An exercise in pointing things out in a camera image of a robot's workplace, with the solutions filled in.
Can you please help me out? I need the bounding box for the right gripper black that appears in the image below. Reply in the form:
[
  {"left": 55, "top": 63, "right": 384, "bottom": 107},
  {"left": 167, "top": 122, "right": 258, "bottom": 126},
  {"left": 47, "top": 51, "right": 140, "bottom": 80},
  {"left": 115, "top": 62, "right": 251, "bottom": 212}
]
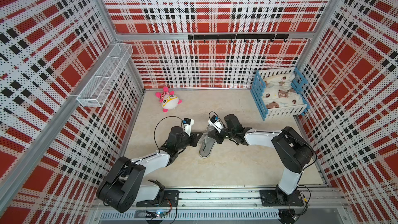
[{"left": 207, "top": 124, "right": 235, "bottom": 143}]

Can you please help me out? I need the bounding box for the grey shoelace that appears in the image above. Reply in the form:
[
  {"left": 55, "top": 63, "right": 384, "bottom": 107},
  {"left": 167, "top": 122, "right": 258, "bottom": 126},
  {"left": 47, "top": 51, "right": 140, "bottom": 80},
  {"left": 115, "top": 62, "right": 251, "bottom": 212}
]
[{"left": 204, "top": 124, "right": 219, "bottom": 146}]

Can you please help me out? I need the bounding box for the grey canvas sneaker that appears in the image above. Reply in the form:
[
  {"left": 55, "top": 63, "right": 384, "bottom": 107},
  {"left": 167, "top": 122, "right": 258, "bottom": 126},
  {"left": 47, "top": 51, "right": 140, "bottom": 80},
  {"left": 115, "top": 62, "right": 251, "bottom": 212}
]
[{"left": 199, "top": 131, "right": 215, "bottom": 159}]

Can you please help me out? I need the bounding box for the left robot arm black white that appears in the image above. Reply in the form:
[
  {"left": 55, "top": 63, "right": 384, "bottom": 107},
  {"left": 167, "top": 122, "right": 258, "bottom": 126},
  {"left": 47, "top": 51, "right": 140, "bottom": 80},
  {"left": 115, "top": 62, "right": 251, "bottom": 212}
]
[{"left": 96, "top": 127, "right": 203, "bottom": 213}]

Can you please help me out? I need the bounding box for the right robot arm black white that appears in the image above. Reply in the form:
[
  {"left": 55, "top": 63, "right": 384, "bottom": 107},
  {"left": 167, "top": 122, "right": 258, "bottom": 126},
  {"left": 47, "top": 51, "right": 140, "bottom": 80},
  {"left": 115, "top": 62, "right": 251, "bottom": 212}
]
[{"left": 208, "top": 114, "right": 315, "bottom": 206}]

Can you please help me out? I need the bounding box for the white pink plush toy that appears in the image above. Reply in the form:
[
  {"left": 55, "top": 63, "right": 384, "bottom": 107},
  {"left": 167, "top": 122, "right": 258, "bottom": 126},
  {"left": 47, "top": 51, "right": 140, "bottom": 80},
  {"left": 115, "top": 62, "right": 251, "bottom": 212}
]
[{"left": 155, "top": 86, "right": 182, "bottom": 113}]

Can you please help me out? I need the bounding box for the white printed cloth bundle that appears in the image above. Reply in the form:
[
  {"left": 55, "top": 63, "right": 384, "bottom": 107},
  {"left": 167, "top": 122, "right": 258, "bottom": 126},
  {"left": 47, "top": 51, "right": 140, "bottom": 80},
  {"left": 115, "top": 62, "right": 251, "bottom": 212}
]
[{"left": 262, "top": 73, "right": 304, "bottom": 109}]

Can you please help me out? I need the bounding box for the green circuit board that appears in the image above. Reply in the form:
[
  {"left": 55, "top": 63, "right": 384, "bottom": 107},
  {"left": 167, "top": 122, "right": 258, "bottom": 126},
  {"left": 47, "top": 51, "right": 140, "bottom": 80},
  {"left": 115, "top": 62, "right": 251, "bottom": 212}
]
[{"left": 145, "top": 211, "right": 168, "bottom": 219}]

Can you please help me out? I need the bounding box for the blue white slatted crate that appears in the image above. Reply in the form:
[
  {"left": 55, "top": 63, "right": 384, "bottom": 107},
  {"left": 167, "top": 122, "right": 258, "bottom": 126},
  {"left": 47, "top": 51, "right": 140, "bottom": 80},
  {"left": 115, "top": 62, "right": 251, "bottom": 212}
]
[{"left": 250, "top": 67, "right": 310, "bottom": 120}]

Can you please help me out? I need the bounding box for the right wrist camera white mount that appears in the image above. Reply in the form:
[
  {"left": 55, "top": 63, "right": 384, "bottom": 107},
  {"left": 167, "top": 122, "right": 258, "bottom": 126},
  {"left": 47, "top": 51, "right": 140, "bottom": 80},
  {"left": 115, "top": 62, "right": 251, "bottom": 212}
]
[{"left": 208, "top": 115, "right": 224, "bottom": 133}]

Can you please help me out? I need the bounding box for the left camera black cable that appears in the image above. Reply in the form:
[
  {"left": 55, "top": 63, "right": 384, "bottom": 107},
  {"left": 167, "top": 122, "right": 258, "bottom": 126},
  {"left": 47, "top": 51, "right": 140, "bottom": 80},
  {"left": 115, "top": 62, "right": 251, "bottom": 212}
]
[{"left": 153, "top": 116, "right": 186, "bottom": 150}]

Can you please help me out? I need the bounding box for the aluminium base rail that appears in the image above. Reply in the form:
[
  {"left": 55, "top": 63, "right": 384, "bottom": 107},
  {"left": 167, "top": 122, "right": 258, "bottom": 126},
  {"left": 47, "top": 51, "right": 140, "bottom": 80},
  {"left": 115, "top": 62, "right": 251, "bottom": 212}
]
[{"left": 87, "top": 186, "right": 355, "bottom": 224}]

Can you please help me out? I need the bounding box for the black hook rail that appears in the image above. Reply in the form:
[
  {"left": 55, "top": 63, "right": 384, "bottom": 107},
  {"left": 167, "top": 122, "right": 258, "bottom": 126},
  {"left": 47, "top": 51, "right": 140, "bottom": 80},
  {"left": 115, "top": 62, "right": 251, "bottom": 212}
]
[{"left": 188, "top": 33, "right": 289, "bottom": 41}]

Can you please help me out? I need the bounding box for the white wire mesh basket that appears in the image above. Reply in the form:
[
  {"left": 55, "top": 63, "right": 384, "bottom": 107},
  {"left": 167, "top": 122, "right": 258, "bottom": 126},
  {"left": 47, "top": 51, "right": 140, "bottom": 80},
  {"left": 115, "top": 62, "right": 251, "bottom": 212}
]
[{"left": 77, "top": 43, "right": 133, "bottom": 107}]

